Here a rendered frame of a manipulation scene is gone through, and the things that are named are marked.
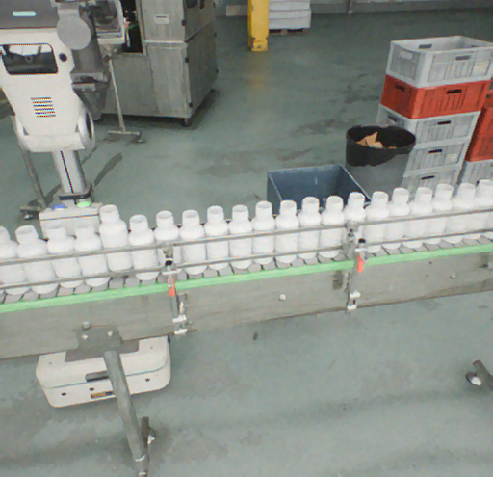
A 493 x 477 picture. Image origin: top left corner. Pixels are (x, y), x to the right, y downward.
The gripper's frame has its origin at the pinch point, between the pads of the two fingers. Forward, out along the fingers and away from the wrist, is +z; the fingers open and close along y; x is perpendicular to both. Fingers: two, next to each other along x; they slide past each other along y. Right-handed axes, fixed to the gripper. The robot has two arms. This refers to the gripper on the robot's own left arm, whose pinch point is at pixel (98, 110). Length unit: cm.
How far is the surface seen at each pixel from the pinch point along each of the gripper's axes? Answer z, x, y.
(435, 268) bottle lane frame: 42, -84, -19
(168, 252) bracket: 27.1, -12.6, -20.3
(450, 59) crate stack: 29, -197, 163
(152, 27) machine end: 33, 0, 354
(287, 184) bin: 48, -59, 46
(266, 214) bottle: 21.9, -36.2, -15.7
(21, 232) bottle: 21.8, 18.6, -14.5
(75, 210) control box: 24.8, 10.3, -1.5
